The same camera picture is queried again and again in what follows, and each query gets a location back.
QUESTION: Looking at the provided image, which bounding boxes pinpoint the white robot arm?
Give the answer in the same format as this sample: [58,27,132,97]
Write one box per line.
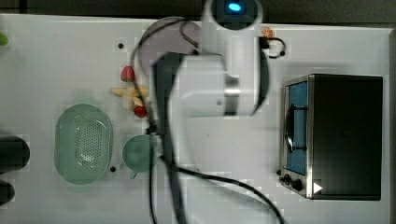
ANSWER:
[152,0,269,224]

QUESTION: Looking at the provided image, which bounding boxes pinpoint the green oval strainer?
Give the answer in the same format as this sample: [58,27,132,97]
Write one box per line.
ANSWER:
[54,104,113,185]

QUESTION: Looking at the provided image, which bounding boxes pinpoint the red strawberry toy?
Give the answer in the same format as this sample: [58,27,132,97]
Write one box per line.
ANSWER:
[134,105,148,119]

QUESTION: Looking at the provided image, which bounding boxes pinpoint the peeled banana toy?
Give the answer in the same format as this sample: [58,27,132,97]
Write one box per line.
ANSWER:
[111,86,149,111]

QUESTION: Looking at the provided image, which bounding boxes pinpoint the green measuring cup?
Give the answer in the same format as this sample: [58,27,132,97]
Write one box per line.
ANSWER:
[121,135,158,179]

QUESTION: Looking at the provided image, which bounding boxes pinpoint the pink strawberry toy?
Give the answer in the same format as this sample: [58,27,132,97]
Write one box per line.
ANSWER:
[120,66,135,82]

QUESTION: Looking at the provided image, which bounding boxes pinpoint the grey round plate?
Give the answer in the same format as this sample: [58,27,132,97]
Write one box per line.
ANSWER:
[137,16,204,76]

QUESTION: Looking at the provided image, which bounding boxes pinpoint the silver toaster oven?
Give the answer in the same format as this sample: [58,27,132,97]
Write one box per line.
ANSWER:
[277,74,383,201]

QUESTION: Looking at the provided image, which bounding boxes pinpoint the black pot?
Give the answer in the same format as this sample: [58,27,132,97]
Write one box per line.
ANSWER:
[0,135,31,174]

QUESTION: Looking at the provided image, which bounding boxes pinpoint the green lime toy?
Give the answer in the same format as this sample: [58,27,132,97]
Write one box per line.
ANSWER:
[0,34,8,47]

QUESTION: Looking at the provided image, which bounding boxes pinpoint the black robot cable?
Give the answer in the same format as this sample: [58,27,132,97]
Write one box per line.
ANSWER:
[130,18,287,224]

